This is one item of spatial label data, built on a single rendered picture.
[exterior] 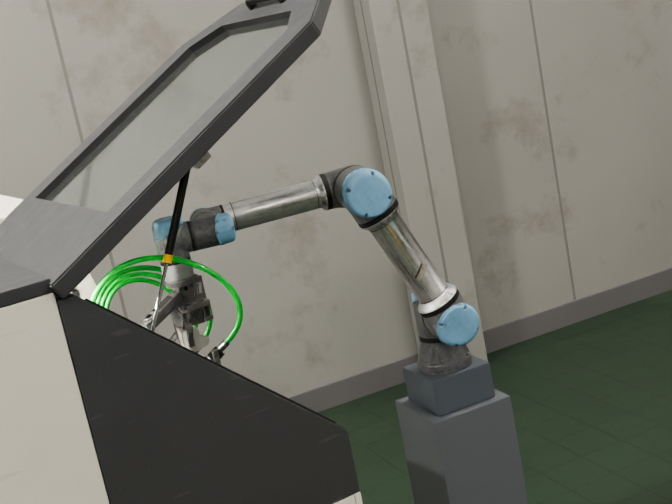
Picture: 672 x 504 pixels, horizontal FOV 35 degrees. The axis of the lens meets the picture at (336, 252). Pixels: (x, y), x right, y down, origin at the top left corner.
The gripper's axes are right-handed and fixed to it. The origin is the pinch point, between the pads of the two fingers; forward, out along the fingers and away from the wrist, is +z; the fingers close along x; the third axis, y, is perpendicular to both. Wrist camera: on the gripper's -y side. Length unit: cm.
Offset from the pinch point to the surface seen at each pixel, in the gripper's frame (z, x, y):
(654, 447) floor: 114, 47, 196
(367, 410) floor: 114, 186, 148
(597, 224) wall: 64, 186, 312
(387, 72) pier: -43, 184, 193
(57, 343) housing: -22, -33, -38
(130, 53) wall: -75, 216, 82
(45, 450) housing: -2, -33, -45
